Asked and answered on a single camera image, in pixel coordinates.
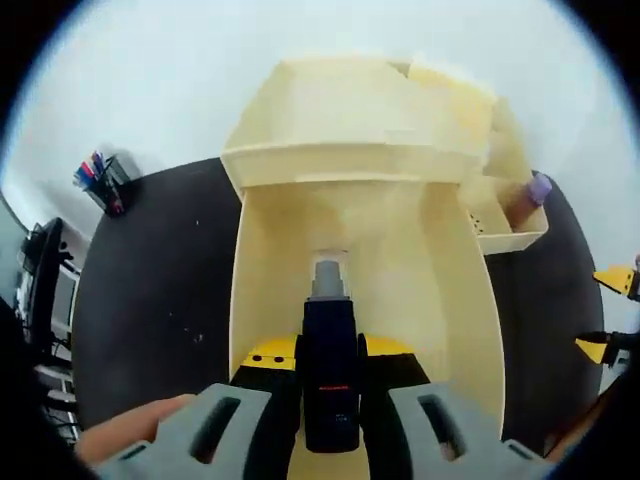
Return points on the cream drawer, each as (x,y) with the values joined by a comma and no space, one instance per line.
(440,300)

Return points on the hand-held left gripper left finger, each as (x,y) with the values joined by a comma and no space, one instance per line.
(200,440)

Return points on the black office chair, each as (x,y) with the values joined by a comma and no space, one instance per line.
(47,265)

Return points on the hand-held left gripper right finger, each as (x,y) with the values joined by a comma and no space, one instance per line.
(460,440)

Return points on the purple cosmetic bottle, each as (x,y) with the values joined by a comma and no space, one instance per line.
(537,187)

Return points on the person's left hand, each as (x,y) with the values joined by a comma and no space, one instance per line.
(125,435)

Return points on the dark blue cosmetic spray bottle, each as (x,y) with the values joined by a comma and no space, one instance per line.
(330,410)

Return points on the black mesh pen holder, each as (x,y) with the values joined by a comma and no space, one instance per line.
(112,190)

